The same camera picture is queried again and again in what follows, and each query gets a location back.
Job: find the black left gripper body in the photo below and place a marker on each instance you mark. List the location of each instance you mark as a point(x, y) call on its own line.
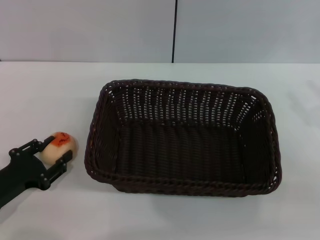
point(22, 170)

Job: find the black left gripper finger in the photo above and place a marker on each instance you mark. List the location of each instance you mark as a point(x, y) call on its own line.
point(33, 145)
point(58, 170)

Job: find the round bun with red mark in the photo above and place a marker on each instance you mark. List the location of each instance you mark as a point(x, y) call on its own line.
point(58, 150)

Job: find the dark brown woven basket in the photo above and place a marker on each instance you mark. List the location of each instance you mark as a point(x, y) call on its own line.
point(180, 150)

